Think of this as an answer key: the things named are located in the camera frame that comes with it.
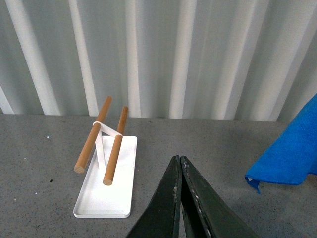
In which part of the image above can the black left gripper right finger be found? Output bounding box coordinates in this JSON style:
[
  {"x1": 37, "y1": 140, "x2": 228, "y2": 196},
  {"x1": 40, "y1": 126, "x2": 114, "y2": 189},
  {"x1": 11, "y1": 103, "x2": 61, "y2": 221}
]
[{"x1": 180, "y1": 156, "x2": 258, "y2": 238}]

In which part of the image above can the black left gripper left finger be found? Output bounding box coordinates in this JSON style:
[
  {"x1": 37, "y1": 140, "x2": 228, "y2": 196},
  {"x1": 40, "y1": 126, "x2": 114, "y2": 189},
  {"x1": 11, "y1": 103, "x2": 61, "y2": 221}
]
[{"x1": 127, "y1": 155, "x2": 182, "y2": 238}]

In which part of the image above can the blue microfiber cloth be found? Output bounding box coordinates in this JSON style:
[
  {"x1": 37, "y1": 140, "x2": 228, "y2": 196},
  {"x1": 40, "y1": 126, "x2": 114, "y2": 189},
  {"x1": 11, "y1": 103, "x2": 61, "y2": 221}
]
[{"x1": 245, "y1": 95, "x2": 317, "y2": 192}]

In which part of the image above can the white rack with wooden bars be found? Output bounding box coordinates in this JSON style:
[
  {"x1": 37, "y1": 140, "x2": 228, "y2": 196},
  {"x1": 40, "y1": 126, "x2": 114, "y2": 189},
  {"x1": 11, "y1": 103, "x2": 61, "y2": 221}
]
[{"x1": 73, "y1": 96, "x2": 137, "y2": 219}]

